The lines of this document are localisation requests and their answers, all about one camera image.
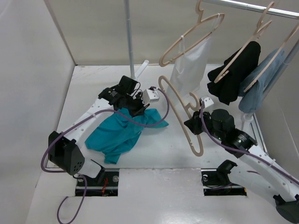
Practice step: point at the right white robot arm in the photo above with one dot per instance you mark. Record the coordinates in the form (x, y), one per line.
(267, 179)

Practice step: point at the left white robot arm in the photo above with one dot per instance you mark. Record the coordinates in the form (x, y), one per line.
(64, 148)

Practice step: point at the white hanging cloth bag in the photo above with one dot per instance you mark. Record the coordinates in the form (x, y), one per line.
(189, 69)

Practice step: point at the black hanging garment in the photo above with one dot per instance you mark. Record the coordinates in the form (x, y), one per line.
(227, 89)

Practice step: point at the white rack base foot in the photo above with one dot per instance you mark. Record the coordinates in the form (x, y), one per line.
(141, 69)

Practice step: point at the beige hanger holding black garment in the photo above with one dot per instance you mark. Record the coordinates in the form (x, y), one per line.
(260, 28)

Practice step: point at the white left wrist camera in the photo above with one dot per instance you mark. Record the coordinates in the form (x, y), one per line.
(150, 95)

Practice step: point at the silver rack top bar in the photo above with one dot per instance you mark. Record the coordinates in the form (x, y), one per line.
(254, 8)

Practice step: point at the teal t shirt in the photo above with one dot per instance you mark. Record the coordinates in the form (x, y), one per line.
(116, 135)

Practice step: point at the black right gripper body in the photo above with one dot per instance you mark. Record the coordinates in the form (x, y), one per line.
(208, 124)

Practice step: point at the blue denim hanging garment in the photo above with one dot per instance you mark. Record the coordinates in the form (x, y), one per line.
(253, 98)

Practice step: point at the white rack right base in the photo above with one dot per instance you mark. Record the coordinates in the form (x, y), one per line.
(251, 126)

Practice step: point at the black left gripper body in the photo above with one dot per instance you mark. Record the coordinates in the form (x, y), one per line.
(135, 104)

